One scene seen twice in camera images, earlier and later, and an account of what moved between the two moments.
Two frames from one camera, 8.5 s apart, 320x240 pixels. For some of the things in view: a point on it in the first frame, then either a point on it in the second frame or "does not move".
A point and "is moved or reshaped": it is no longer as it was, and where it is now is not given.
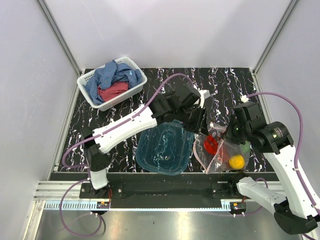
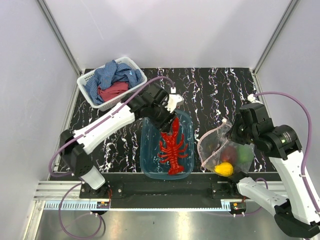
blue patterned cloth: [106, 76] does not move
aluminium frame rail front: [55, 190] does not move
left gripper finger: [204, 129] → [170, 129]
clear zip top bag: [214, 154] is moved or reshaped
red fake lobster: [210, 144] → [174, 141]
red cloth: [116, 88] does not move
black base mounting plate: [163, 190] does not move
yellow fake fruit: [236, 161] → [224, 169]
